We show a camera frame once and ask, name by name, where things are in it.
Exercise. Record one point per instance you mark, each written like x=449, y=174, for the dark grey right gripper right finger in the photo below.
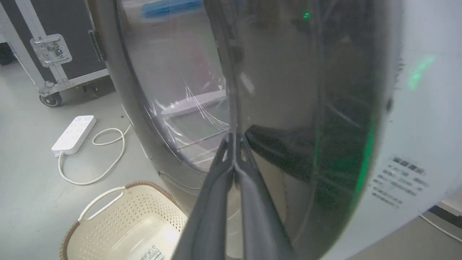
x=261, y=220

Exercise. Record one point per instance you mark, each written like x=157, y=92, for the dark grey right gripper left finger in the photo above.
x=209, y=216

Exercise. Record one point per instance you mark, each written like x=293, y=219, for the round glass washing machine door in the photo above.
x=288, y=90

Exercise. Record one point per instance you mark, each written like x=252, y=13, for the white washing machine body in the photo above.
x=415, y=137

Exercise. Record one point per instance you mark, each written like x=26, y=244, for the cream perforated laundry basket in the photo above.
x=126, y=227

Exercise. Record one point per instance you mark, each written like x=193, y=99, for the white power strip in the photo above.
x=74, y=134

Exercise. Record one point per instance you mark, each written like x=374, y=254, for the black aluminium-edged flight case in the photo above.
x=54, y=39

